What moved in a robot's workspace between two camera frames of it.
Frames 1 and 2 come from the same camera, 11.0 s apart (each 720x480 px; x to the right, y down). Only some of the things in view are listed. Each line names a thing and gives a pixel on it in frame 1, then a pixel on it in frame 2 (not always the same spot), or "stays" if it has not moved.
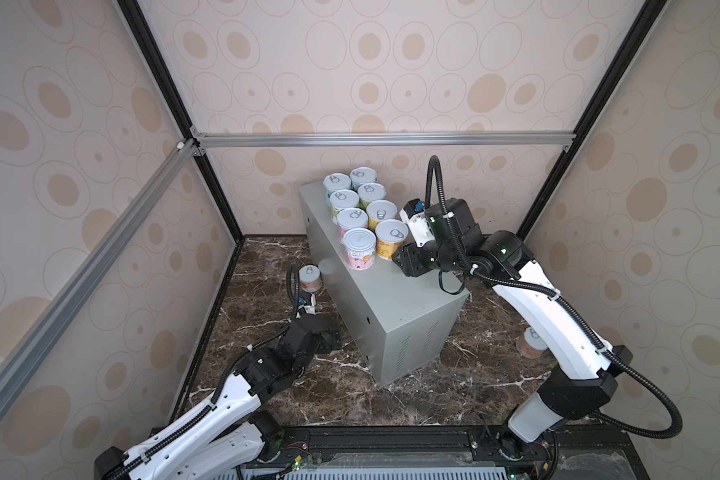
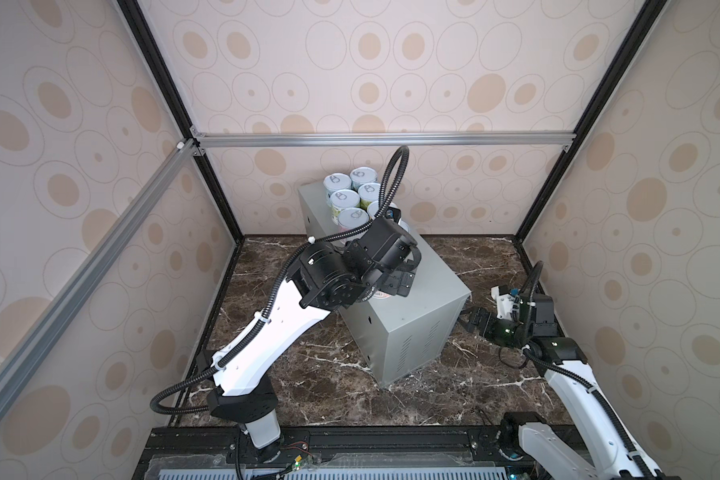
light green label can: x=342 y=199 stays
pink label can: x=348 y=219 stays
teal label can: x=362 y=175 stays
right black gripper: x=407 y=261 to x=479 y=321
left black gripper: x=328 y=343 to x=394 y=278
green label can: x=370 y=192 stays
